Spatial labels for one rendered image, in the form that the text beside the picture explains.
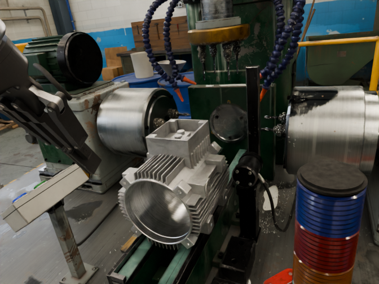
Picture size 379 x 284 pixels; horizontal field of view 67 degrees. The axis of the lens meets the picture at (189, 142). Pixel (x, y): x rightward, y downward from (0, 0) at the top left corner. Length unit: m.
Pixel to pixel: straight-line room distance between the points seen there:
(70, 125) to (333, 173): 0.32
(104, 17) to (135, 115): 6.60
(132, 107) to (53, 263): 0.50
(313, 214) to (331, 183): 0.03
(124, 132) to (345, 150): 0.63
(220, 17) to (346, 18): 5.20
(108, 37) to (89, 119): 6.47
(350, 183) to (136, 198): 0.47
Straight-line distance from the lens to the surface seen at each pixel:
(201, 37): 0.82
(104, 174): 1.11
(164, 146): 0.60
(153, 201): 0.70
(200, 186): 0.55
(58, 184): 0.69
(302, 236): 0.32
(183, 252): 0.64
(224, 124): 1.01
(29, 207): 0.65
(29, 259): 0.97
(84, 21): 7.82
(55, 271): 0.89
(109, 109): 0.98
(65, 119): 0.40
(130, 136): 0.93
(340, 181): 0.29
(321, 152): 0.75
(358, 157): 0.76
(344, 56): 4.95
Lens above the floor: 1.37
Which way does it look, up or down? 23 degrees down
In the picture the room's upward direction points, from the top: 7 degrees counter-clockwise
